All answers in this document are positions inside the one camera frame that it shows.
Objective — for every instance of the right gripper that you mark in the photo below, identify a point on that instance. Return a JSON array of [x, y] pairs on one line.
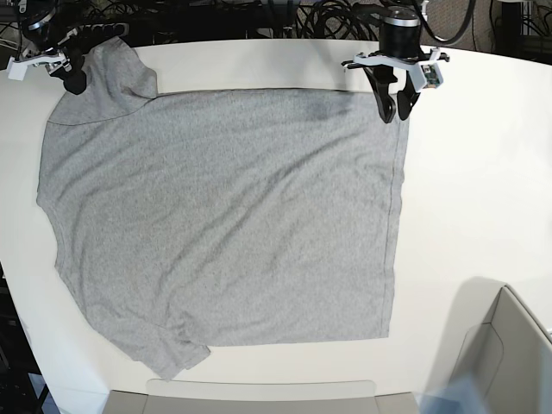
[[61, 62]]

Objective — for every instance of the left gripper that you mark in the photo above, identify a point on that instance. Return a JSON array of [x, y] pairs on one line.
[[399, 48]]

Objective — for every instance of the grey T-shirt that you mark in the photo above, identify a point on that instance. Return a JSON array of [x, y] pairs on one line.
[[220, 218]]

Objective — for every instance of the black power strip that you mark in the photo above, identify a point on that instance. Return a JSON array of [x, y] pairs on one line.
[[101, 30]]

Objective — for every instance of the grey bin at right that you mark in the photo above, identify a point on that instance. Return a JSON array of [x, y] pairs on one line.
[[505, 363]]

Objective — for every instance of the grey tray at bottom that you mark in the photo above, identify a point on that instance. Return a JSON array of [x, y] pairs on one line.
[[178, 396]]

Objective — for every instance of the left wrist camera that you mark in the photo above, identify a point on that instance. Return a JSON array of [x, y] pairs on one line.
[[430, 76]]

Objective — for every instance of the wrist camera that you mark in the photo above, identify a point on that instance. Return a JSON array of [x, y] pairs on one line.
[[430, 76], [16, 70]]

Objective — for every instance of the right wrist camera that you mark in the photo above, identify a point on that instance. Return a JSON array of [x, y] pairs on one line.
[[16, 70]]

